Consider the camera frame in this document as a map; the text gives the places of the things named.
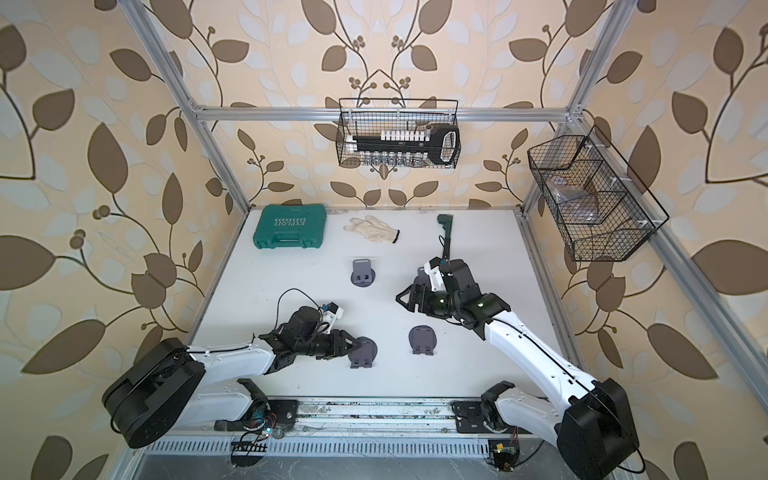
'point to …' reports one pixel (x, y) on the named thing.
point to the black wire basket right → (602, 210)
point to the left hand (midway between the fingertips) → (354, 343)
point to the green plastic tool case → (294, 225)
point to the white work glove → (373, 229)
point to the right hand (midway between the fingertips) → (408, 301)
